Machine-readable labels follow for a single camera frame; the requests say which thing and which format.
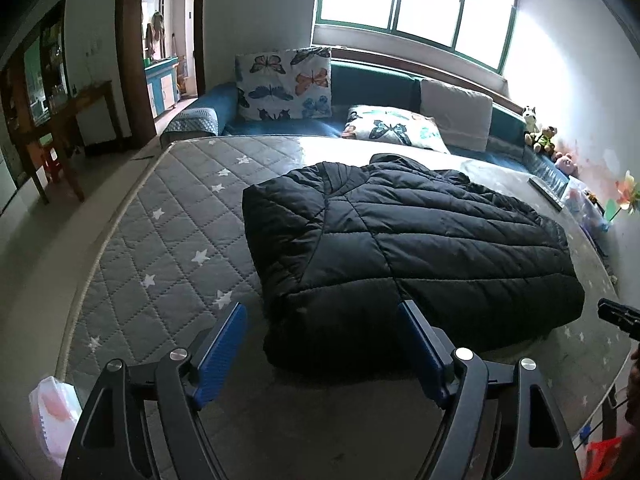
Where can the clear bag of toys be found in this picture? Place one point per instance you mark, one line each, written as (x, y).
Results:
(587, 205)

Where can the white plastic bag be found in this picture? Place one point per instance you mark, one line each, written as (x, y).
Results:
(52, 415)

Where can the black puffer jacket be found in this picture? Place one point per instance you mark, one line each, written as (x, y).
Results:
(425, 250)

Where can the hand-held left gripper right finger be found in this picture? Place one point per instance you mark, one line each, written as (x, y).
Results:
(425, 355)

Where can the colourful pinwheel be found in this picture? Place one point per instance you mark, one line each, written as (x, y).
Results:
(624, 195)

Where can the wooden table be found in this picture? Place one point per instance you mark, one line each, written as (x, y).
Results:
(85, 102)

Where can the person's right hand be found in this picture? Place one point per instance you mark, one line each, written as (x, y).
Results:
(634, 400)

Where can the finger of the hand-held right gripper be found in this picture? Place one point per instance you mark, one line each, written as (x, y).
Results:
(620, 316)

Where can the small butterfly-print pillow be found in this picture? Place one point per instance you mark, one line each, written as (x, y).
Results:
(395, 127)

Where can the husky plush toy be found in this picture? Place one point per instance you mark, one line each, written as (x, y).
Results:
(531, 122)

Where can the large butterfly-print pillow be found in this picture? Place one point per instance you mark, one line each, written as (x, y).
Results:
(285, 85)

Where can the grey star-print mattress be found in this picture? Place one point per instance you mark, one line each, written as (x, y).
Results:
(175, 240)

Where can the hanging coat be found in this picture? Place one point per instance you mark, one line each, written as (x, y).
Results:
(155, 35)

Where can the pink plush toy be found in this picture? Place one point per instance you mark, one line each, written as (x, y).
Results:
(566, 164)

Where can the beige cushion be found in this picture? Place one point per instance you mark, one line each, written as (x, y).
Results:
(455, 115)

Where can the red plastic stool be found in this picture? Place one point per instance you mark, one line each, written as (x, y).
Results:
(51, 160)

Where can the blue cabinet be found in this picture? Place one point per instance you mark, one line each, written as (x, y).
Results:
(161, 87)

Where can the black remote control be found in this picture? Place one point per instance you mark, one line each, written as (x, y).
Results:
(546, 192)

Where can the brown bear plush toy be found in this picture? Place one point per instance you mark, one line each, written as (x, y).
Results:
(546, 140)

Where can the blue sofa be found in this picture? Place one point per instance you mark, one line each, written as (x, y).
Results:
(380, 85)

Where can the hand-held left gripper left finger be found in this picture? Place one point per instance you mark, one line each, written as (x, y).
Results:
(220, 355)

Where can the wooden door frame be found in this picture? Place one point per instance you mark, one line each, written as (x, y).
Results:
(131, 60)

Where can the red plastic object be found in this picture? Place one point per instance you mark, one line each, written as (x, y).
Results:
(602, 460)

